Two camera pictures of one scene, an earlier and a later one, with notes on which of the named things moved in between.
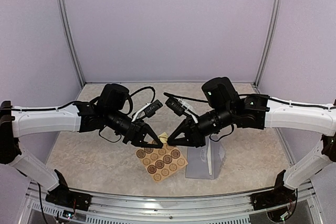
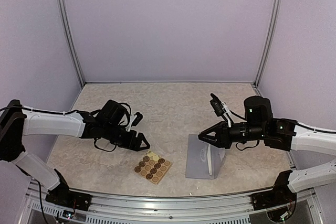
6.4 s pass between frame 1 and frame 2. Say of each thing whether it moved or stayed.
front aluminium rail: stayed
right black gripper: moved
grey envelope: stayed
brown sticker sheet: moved
